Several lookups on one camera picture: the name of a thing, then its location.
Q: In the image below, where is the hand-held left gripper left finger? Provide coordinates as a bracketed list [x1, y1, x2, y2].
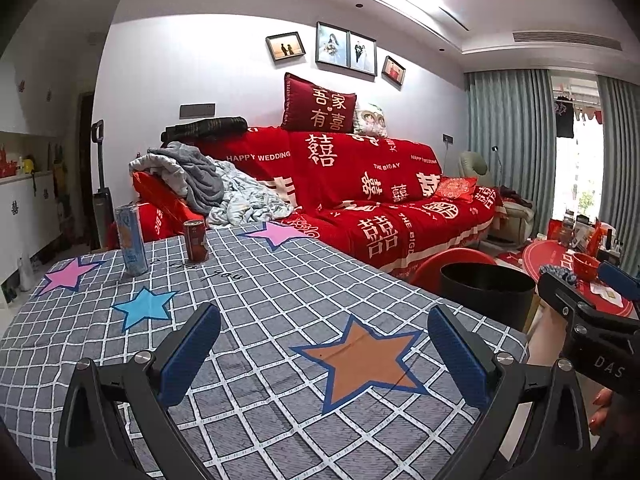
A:
[55, 302, 222, 480]

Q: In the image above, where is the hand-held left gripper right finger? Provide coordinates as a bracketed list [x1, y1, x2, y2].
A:
[428, 303, 594, 480]

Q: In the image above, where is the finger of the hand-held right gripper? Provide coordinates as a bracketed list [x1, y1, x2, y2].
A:
[597, 261, 640, 307]
[537, 272, 602, 332]

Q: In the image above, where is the black trash bin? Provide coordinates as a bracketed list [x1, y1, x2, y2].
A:
[440, 261, 537, 334]

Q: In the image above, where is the person's right hand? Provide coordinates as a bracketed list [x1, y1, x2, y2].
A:
[589, 389, 616, 437]

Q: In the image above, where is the white paper sheet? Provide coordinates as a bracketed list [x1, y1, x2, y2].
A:
[590, 280, 624, 307]

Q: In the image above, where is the blue crumpled cloth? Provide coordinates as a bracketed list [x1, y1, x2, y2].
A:
[539, 264, 579, 287]

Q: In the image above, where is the red bowl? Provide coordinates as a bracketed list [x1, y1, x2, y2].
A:
[571, 251, 604, 281]

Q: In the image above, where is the round table with red top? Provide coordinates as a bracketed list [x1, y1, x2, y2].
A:
[522, 240, 633, 322]

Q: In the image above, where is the pile of boxes and bottles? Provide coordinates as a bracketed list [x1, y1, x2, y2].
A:
[547, 214, 623, 255]

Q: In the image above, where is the red floor mat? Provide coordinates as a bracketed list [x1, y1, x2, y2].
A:
[495, 250, 527, 272]

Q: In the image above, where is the red plastic stool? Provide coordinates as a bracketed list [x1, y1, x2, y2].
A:
[410, 247, 511, 297]

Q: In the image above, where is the grey checked star tablecloth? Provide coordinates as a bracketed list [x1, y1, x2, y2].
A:
[0, 222, 530, 480]

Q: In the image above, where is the red drink can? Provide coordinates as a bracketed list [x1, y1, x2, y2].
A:
[182, 219, 211, 263]

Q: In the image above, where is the beige recliner armchair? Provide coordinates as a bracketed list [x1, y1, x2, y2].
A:
[459, 151, 536, 242]

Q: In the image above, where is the teal curtain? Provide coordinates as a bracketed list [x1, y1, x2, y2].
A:
[465, 69, 558, 211]
[597, 75, 640, 271]

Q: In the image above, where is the tall blue drink can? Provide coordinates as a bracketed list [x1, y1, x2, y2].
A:
[114, 203, 150, 276]

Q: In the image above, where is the small red patterned cushion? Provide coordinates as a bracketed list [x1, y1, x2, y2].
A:
[432, 176, 479, 204]

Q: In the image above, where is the light blue patterned blanket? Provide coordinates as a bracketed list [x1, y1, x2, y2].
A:
[205, 157, 296, 226]

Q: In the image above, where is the upright vacuum cleaner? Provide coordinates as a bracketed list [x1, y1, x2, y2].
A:
[90, 120, 114, 252]

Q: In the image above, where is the hanging black shirt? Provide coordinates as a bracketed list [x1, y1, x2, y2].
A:
[554, 97, 576, 139]

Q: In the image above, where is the grey blanket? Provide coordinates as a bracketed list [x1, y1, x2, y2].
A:
[129, 141, 226, 216]

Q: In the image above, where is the sofa with red printed cover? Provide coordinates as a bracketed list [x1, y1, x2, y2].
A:
[107, 125, 506, 282]

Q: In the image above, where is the folded black blanket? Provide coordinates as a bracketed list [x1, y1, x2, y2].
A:
[161, 116, 249, 144]

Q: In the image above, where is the ceiling air vent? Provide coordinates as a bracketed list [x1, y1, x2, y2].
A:
[512, 31, 623, 52]

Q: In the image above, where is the cartoon print pillow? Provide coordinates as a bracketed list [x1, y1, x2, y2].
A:
[352, 102, 389, 139]

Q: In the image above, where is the large dark red pillow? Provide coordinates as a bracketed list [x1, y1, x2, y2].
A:
[282, 72, 359, 134]

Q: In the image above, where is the white wall cabinet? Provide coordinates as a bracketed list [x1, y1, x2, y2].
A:
[0, 130, 56, 307]

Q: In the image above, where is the small red photo frame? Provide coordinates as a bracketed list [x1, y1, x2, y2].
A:
[382, 56, 407, 86]

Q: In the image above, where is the couple photo frame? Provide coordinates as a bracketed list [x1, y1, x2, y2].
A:
[347, 31, 379, 77]

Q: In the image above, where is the sunset photo frame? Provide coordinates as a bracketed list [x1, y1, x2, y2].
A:
[265, 32, 306, 64]

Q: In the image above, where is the bride photo frame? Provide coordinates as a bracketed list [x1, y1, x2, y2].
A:
[315, 21, 350, 69]

